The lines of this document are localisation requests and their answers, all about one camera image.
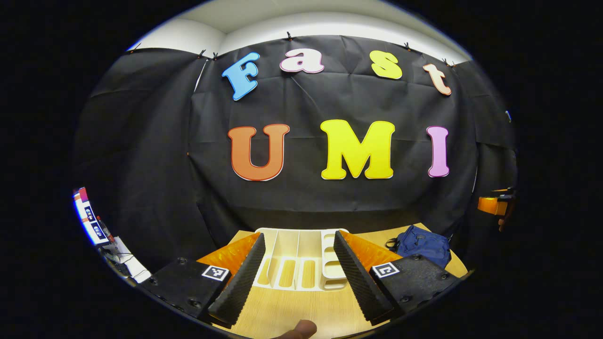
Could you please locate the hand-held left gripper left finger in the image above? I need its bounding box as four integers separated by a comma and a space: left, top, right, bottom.
141, 232, 267, 330

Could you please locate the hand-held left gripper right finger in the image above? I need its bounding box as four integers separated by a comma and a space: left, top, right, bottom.
333, 230, 463, 327

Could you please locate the blue schoolbag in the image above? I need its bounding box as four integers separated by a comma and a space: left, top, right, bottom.
385, 225, 452, 269

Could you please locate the white flat object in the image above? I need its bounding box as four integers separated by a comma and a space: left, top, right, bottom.
112, 235, 152, 284

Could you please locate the white plastic bookshelf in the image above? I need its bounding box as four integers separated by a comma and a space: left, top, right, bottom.
253, 228, 352, 292

